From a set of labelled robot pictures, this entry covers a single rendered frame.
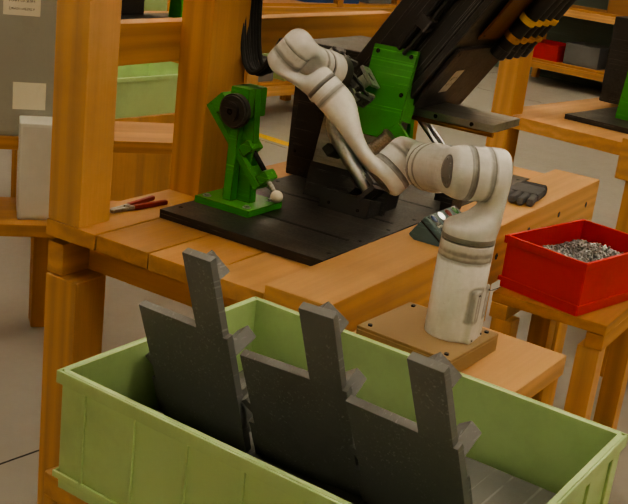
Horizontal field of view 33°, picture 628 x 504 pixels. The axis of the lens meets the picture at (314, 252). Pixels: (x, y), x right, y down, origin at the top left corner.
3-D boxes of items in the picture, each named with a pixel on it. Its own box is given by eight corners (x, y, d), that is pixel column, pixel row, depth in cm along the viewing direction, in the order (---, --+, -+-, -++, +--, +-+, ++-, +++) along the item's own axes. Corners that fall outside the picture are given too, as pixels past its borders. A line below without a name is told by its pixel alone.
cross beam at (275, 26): (390, 42, 324) (394, 12, 321) (87, 68, 217) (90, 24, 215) (376, 39, 326) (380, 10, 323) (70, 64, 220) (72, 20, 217)
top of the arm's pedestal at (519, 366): (563, 375, 191) (567, 354, 189) (485, 433, 165) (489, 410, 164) (410, 321, 207) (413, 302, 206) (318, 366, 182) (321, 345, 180)
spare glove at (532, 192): (511, 185, 286) (513, 177, 286) (550, 194, 282) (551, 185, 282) (490, 200, 269) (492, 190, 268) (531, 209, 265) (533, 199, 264)
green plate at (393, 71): (409, 146, 248) (433, 58, 246) (394, 141, 241) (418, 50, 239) (367, 136, 253) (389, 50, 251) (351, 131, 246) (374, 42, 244)
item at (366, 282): (590, 228, 312) (600, 179, 307) (319, 383, 189) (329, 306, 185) (545, 216, 319) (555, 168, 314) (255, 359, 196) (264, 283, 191)
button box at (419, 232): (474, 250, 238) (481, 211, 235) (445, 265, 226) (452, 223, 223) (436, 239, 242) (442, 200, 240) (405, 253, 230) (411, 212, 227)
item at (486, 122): (518, 130, 255) (520, 118, 254) (491, 138, 242) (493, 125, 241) (378, 99, 274) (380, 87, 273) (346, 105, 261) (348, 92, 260)
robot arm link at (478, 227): (503, 143, 179) (484, 239, 184) (450, 138, 177) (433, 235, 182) (523, 156, 170) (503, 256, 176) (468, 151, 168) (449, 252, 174)
